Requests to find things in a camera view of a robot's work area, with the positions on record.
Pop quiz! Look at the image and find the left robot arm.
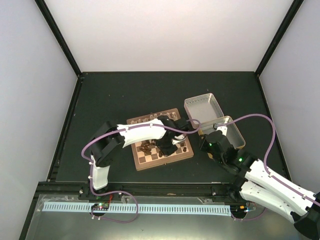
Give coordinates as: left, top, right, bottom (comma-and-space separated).
81, 115, 189, 200

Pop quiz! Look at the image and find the row of white chess pieces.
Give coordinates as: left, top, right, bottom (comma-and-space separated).
126, 109, 181, 125

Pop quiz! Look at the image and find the left black frame post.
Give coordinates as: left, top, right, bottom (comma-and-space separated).
34, 0, 82, 78

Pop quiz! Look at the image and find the right black frame post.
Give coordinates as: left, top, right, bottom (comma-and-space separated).
255, 0, 304, 77

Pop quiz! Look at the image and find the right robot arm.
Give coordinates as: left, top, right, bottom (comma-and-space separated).
200, 130, 320, 240

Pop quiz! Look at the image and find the wooden chess board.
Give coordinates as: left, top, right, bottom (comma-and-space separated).
131, 108, 194, 171

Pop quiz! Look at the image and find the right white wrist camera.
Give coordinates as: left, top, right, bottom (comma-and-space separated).
212, 123, 228, 136

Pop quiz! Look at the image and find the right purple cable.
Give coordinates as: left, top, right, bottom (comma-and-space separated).
212, 113, 317, 222

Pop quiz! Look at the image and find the black front rail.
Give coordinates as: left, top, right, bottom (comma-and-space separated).
34, 182, 240, 202

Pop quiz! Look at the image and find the black frame post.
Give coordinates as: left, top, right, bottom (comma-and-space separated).
34, 0, 82, 78
255, 0, 304, 77

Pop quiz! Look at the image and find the light blue slotted cable duct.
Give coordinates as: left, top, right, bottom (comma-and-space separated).
42, 202, 231, 217

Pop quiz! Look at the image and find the pile of dark chess pieces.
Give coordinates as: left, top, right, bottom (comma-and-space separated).
134, 141, 190, 159

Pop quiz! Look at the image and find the small circuit board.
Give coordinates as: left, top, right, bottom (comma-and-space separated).
91, 203, 110, 211

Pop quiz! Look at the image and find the pink rimmed metal tin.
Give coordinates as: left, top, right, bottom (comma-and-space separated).
184, 93, 224, 124

